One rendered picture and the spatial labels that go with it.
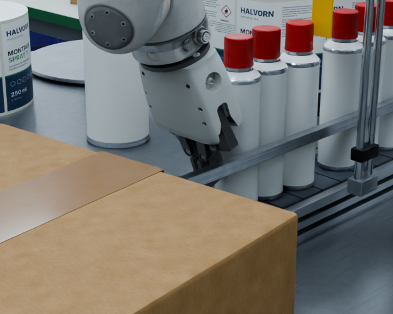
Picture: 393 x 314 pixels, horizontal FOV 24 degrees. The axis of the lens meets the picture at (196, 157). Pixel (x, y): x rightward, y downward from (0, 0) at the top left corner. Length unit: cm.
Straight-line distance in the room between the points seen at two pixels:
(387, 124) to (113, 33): 55
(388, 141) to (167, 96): 42
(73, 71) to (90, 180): 109
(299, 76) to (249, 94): 9
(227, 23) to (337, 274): 48
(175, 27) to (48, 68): 76
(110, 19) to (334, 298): 39
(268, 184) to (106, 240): 65
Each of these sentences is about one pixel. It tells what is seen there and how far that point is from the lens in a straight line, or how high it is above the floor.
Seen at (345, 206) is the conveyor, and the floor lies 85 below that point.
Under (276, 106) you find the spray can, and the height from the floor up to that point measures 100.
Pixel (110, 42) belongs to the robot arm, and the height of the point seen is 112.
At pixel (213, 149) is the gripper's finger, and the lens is 97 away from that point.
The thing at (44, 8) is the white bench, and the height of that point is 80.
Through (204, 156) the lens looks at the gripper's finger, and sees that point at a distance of 99.
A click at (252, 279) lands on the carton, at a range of 46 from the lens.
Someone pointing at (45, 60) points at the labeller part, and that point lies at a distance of 168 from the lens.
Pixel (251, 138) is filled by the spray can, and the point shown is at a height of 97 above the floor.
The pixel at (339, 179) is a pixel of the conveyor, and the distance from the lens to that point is 116.
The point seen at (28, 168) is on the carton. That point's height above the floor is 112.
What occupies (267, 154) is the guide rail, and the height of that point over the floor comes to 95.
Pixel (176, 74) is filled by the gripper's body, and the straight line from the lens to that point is 92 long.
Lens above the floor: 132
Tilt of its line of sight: 21 degrees down
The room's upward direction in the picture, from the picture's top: straight up
